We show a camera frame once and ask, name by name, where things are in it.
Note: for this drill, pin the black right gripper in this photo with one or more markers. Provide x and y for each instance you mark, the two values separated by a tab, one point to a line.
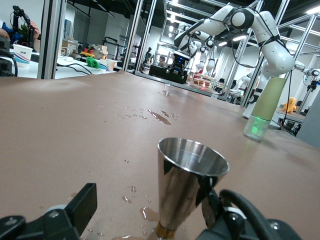
178	66

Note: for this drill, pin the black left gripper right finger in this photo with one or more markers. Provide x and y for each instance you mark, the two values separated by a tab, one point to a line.
217	225

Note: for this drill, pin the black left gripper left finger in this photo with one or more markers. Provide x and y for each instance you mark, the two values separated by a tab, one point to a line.
62	220

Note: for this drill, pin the clear glass beaker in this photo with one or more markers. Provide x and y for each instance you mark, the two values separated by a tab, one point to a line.
167	90

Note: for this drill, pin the steel jigger measuring cup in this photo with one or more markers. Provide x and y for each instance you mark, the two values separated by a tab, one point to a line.
185	185

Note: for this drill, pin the small black desktop robot arm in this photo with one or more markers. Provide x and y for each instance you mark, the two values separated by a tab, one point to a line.
25	22

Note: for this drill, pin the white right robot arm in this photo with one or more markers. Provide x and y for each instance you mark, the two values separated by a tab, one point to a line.
275	57

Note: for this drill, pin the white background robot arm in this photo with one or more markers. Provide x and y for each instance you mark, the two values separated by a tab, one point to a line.
308	72

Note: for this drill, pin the small plain paper cup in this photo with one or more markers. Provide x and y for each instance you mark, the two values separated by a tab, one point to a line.
111	65

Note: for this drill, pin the small blue banded paper cup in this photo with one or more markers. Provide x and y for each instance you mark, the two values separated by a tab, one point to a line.
103	64

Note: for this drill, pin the large blue striped paper cup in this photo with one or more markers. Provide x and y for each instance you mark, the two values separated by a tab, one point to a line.
22	56

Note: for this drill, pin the bare person hand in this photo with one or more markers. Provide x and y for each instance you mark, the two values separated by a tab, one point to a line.
35	28

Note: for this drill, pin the seated background person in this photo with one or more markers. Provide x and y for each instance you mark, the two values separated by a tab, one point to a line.
162	61

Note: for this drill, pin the black box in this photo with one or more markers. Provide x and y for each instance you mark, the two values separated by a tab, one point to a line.
160	73

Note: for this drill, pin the stacked burger props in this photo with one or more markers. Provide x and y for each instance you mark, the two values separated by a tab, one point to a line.
202	80

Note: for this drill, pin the small liquid droplets cluster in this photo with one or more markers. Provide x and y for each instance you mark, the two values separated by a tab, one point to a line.
165	113

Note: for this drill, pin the long liquid puddle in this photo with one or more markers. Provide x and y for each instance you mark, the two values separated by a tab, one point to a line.
160	117

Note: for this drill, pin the liquid stain by jigger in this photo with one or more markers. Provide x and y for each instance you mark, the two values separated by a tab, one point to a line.
150	215

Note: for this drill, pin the green cloth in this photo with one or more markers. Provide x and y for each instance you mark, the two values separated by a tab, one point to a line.
93	62

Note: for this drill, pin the brown table mat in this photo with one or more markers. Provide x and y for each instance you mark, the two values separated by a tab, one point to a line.
75	125

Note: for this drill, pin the yellow plush toy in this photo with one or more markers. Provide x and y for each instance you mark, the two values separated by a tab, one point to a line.
289	105

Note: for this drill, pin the aluminium cell frame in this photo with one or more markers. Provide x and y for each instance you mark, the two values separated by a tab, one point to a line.
52	37

